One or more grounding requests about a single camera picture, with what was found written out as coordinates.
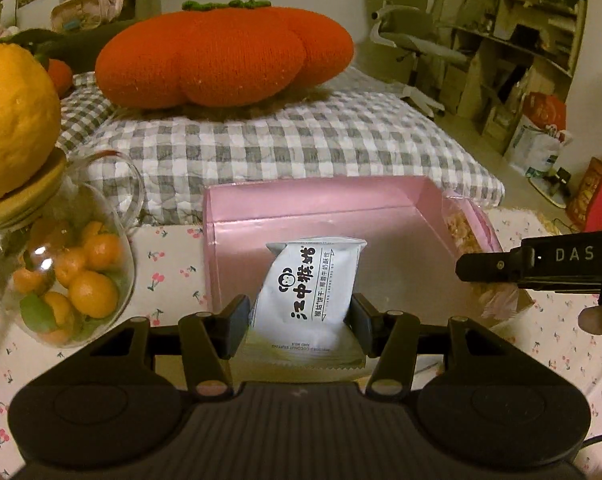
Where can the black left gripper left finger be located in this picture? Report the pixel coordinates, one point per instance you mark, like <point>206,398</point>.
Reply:
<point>208,342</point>

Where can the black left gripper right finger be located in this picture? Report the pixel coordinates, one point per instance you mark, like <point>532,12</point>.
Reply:
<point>390,337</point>

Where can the white monkey biscuit packet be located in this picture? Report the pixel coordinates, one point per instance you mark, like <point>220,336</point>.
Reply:
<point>298,318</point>

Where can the pink wafer snack packet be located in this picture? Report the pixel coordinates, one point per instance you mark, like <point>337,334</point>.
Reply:
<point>473,233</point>

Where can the pink silver cardboard box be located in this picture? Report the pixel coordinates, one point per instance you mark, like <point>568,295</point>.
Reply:
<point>408,263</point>

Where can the red shopping bag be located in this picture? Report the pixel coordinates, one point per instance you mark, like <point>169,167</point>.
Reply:
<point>544,110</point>

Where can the glass jar with kumquats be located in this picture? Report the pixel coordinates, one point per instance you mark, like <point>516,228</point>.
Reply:
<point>66,265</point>

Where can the grey checkered quilt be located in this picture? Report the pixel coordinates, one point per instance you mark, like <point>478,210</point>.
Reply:
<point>352,126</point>

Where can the orange fruit jar lid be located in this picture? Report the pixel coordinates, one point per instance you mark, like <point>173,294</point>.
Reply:
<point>31,165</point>

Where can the large red pumpkin cushion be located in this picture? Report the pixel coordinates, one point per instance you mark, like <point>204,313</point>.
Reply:
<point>221,55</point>

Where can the small red pumpkin cushion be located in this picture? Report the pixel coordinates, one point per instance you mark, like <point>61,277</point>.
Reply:
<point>60,73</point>

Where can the white office chair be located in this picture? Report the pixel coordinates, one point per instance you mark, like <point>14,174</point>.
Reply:
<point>409,26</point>

